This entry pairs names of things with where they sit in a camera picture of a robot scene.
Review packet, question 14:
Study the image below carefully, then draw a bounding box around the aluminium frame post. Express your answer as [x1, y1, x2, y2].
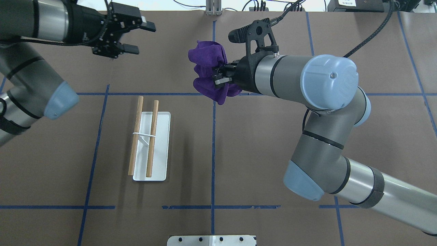
[205, 0, 223, 16]

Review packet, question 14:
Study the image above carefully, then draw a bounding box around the wooden rack rod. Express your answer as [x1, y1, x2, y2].
[146, 100, 159, 178]
[128, 96, 144, 176]

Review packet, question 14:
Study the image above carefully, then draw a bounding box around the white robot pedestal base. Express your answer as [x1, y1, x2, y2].
[167, 235, 257, 246]

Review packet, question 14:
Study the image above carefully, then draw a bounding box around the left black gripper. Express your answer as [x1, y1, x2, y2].
[67, 2, 156, 57]

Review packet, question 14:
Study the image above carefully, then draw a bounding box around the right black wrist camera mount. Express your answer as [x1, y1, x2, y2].
[228, 17, 280, 58]

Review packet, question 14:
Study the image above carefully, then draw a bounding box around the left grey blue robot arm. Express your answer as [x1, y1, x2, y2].
[0, 0, 156, 146]

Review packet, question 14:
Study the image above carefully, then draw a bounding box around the white rack base plate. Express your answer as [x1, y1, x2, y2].
[132, 112, 171, 181]

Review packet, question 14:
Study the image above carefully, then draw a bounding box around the white rack wire stand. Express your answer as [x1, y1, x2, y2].
[132, 132, 156, 146]

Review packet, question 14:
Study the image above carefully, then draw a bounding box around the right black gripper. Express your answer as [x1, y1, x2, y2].
[212, 56, 264, 94]

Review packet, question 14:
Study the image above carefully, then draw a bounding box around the purple towel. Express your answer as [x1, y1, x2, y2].
[188, 41, 242, 105]

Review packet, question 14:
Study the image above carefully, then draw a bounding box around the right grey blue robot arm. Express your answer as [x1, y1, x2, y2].
[212, 54, 436, 237]

